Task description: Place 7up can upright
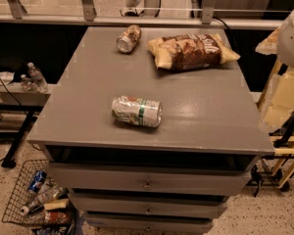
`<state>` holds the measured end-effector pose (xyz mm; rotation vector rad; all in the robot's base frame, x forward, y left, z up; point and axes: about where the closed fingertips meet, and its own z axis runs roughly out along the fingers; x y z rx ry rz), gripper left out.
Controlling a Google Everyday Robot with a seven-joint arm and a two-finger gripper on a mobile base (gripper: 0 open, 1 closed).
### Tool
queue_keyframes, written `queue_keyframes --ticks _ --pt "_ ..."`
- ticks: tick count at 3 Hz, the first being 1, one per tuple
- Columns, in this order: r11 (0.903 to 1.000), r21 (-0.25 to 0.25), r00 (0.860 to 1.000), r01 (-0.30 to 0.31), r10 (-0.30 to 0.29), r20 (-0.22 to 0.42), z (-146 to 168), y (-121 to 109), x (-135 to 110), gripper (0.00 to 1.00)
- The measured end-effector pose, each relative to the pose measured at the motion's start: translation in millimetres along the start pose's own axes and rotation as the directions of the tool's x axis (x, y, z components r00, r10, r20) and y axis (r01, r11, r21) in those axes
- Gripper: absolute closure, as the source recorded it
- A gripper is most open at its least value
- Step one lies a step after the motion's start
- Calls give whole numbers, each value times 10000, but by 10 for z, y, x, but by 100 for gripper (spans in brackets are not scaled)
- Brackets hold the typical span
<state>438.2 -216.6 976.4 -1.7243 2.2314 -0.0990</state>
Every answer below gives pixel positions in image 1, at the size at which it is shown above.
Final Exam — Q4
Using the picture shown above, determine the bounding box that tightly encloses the red snack bag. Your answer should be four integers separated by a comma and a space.
45, 211, 72, 224

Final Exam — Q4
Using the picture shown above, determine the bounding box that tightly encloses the green white 7up can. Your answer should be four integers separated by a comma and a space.
112, 96, 163, 128

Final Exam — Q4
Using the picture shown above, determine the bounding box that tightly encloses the metal railing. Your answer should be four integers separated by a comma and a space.
0, 0, 282, 30

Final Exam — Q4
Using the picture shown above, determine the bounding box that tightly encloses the yellow wooden frame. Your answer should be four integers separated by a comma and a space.
257, 60, 294, 192

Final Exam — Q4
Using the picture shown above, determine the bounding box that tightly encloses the blue pepsi can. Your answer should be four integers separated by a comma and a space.
27, 170, 47, 193

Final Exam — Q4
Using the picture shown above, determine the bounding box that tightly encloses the brown soda can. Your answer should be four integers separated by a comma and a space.
117, 24, 142, 54

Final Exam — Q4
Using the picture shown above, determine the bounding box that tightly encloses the clear plastic bottle in basket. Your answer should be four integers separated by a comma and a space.
21, 186, 67, 215

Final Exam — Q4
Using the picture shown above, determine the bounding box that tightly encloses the grey drawer cabinet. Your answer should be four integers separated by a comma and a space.
28, 26, 273, 235

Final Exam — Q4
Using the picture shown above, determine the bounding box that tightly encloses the tall clear water bottle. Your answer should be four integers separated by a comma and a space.
27, 63, 48, 93

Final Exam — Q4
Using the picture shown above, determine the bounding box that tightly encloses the brown yellow chip bag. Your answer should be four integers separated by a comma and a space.
147, 33, 240, 71

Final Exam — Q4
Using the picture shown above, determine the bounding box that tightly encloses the yellow sponge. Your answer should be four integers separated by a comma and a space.
43, 199, 69, 211

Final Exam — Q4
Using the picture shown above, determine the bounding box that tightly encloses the small clear water bottle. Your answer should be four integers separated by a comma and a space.
21, 74, 34, 91

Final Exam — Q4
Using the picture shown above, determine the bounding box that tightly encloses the black side table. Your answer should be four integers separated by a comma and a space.
0, 82, 54, 168

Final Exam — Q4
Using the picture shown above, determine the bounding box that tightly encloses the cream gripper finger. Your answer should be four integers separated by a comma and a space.
261, 68, 294, 128
256, 27, 279, 55

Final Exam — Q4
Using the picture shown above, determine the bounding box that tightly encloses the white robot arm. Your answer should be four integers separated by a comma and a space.
256, 10, 294, 131

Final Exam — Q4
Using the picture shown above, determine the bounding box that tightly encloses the wire basket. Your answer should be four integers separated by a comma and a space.
1, 159, 76, 228

